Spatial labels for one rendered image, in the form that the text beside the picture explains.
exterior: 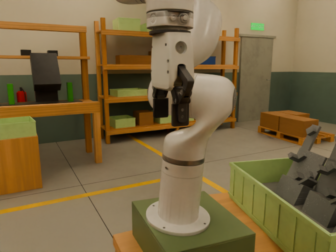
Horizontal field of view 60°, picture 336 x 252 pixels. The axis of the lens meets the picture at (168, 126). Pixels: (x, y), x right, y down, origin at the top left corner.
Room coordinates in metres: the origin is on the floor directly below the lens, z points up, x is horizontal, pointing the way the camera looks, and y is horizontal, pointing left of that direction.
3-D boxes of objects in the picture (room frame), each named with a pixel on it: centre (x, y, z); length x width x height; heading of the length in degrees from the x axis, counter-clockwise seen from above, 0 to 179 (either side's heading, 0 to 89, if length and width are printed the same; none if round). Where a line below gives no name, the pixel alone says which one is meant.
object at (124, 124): (6.05, -0.10, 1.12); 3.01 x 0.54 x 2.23; 118
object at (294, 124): (5.72, -2.53, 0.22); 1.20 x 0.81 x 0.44; 23
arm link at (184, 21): (0.54, 0.00, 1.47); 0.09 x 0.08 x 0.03; 23
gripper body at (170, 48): (0.55, 0.00, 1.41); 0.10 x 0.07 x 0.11; 23
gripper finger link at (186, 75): (0.50, -0.02, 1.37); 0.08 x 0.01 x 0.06; 23
